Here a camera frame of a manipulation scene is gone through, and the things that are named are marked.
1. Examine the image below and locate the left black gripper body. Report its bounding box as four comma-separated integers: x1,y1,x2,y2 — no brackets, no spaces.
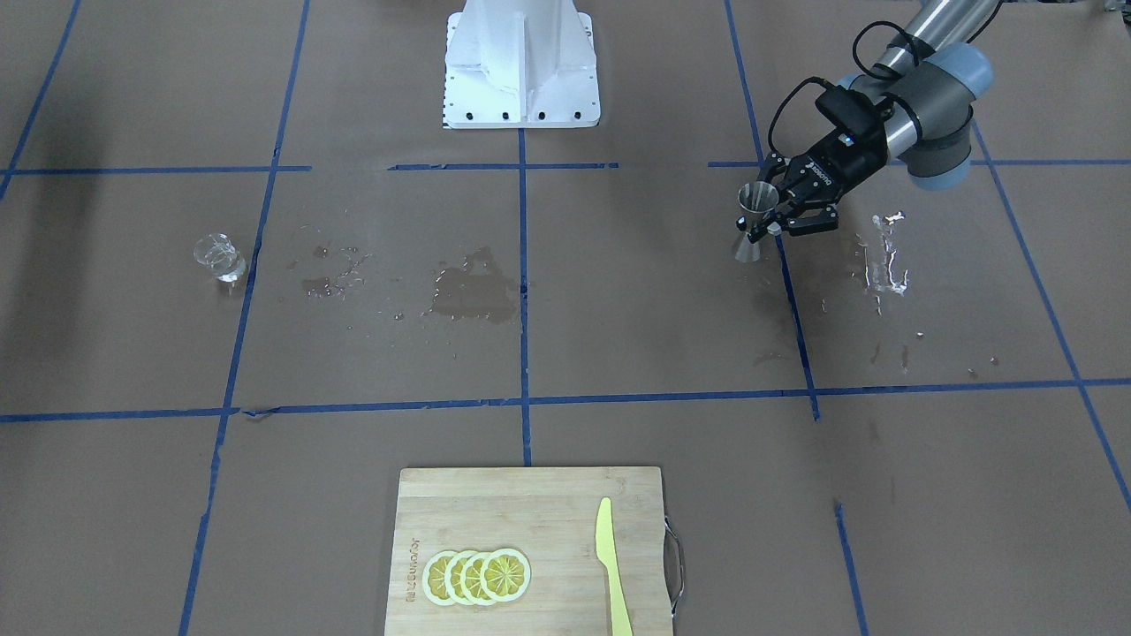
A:
786,132,889,208

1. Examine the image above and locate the steel double jigger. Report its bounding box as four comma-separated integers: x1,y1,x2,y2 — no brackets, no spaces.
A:
732,181,779,264

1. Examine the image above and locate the clear glass measuring beaker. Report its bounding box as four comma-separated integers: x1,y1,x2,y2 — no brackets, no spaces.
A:
193,232,249,284

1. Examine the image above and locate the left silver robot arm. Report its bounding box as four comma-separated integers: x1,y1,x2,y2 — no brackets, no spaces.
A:
736,1,1000,246

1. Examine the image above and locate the yellow plastic knife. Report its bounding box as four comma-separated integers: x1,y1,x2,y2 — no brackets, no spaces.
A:
595,496,634,635

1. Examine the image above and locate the bamboo cutting board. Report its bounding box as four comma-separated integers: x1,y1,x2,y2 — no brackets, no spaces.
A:
383,466,674,635

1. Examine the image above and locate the lemon slice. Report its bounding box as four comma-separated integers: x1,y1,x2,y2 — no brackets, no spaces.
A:
458,551,497,607
442,550,478,605
480,548,532,602
423,550,457,607

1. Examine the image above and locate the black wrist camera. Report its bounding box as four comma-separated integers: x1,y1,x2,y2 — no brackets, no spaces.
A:
815,85,884,141

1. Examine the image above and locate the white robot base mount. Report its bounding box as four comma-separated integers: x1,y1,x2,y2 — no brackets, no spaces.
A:
442,1,602,130

